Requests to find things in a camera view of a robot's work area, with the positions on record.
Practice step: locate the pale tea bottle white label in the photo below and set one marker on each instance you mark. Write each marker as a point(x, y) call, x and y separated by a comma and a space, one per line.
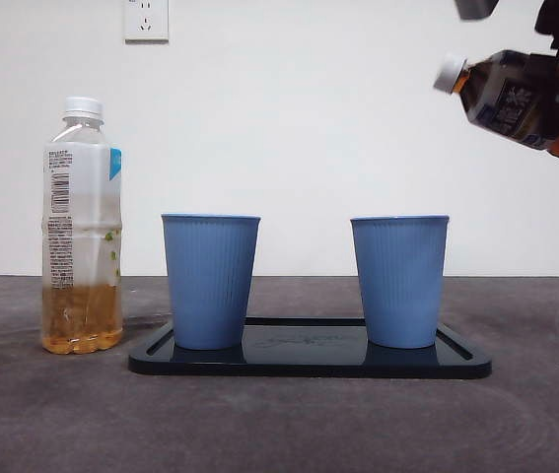
point(82, 197)

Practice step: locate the white wall socket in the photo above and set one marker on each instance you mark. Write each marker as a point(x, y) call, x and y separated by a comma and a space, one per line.
point(146, 22)

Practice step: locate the dark teal tray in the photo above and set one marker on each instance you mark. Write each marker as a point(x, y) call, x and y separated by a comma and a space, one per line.
point(303, 362)

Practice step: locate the dark oolong tea bottle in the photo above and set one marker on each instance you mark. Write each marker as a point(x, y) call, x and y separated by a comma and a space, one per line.
point(501, 98)

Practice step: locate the ribbed blue cup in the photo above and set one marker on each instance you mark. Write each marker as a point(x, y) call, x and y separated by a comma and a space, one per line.
point(209, 281)
point(399, 281)

